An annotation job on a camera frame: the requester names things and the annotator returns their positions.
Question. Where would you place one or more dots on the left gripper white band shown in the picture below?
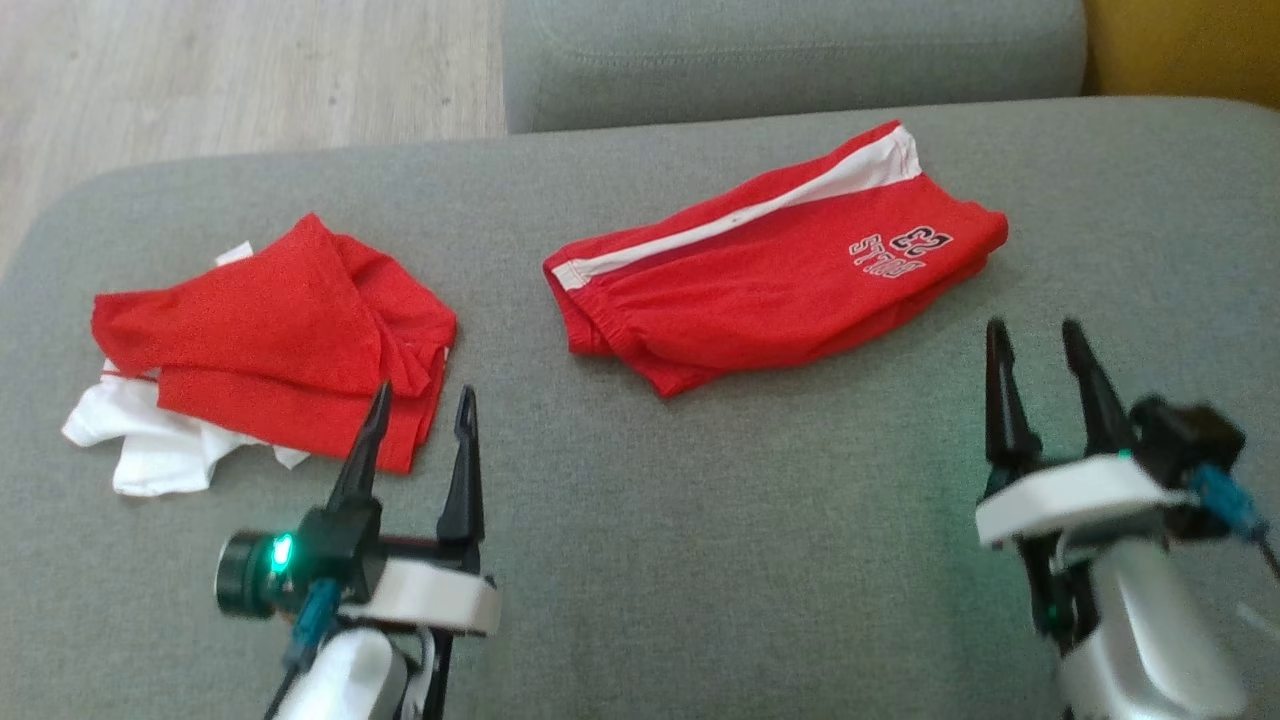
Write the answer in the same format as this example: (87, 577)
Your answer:
(440, 600)

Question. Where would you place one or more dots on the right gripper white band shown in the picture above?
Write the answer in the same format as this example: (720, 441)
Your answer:
(1080, 495)

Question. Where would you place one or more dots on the red and white shirt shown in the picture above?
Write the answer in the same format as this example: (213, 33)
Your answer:
(260, 330)

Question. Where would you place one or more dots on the red shorts with white stripe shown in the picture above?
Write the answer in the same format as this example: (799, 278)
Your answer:
(760, 290)

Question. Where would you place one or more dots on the large grey sofa seat cushion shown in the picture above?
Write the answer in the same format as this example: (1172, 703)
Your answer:
(720, 520)

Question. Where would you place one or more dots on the small grey sofa cushion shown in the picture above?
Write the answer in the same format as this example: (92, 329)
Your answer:
(780, 60)

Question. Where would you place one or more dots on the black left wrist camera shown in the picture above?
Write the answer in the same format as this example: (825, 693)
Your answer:
(330, 550)

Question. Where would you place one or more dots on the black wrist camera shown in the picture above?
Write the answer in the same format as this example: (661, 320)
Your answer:
(1185, 435)
(330, 550)

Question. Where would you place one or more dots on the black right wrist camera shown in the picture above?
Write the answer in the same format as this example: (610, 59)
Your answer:
(1185, 435)

